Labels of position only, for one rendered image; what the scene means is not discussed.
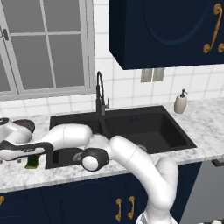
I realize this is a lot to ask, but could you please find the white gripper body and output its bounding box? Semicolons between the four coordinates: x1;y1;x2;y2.
0;150;30;162

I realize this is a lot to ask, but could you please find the green and yellow sponge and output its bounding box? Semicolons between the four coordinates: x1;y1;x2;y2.
24;153;41;171

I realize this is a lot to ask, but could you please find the dark brown pan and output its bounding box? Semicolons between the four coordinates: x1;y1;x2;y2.
12;118;36;134

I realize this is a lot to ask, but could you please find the black sink tap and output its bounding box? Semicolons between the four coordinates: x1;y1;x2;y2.
94;70;110;116

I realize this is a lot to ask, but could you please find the black double sink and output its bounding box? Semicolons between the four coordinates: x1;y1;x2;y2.
45;105;198;171

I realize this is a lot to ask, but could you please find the grey framed window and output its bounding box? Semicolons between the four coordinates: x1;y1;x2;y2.
0;0;96;102

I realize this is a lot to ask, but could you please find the beige soap dispenser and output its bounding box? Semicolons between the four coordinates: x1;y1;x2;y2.
173;88;189;115

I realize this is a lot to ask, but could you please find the grey dishwasher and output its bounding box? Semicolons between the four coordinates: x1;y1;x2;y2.
178;157;224;224

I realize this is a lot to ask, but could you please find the grey window handle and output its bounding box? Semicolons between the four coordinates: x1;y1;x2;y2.
1;28;10;42

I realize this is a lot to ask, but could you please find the grey wall socket plate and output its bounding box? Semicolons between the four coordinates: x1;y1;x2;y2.
140;68;153;84
152;67;166;82

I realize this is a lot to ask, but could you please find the navy wall cabinet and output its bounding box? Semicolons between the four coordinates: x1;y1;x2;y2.
108;0;224;71

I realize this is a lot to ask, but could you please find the black dishwasher handle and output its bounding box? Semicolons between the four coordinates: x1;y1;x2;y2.
211;158;224;168

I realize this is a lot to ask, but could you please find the navy wall cabinet door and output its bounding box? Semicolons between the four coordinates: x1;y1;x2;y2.
123;0;224;70

